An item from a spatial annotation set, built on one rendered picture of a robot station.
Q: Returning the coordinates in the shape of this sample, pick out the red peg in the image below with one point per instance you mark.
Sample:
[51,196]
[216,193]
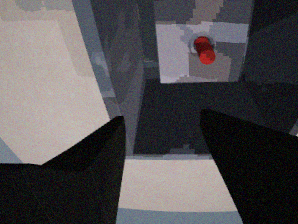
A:
[205,50]

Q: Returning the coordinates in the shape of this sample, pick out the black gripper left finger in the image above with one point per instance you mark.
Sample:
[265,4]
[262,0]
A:
[80,186]

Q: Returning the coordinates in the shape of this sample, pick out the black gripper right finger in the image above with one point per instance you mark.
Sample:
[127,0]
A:
[259,166]

